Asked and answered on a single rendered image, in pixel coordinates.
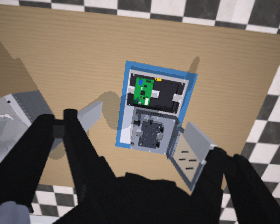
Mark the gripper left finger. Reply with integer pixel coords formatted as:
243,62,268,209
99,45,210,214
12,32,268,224
0,101,144,224

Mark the green circuit board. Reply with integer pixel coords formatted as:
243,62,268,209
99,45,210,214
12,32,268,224
133,77,154,106

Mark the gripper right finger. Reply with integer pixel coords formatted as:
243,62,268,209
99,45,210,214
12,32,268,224
179,121,280,224

